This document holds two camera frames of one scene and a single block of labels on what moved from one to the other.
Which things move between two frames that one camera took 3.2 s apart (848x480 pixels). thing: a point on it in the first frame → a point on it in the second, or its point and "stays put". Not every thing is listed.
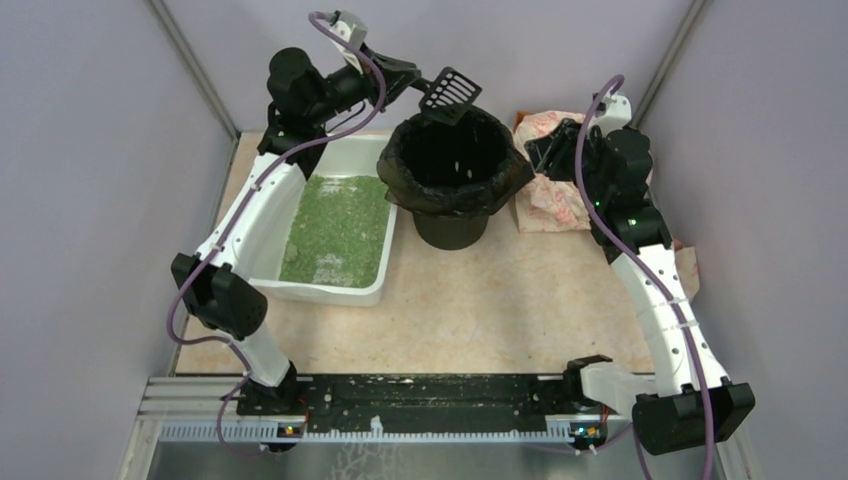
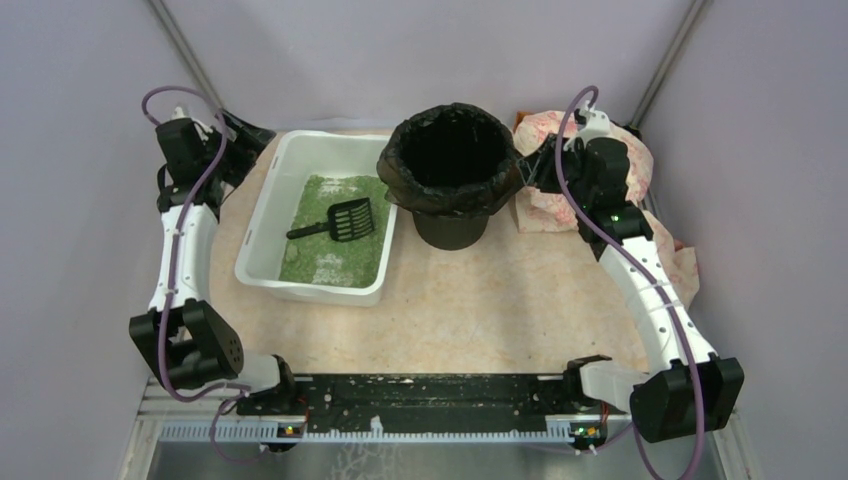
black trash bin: [450, 231] stays put
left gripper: [392, 69] → [237, 139]
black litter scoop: [449, 97] → [347, 220]
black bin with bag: [431, 168] stays put
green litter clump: [291, 253] stays put
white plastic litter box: [331, 240] stays put
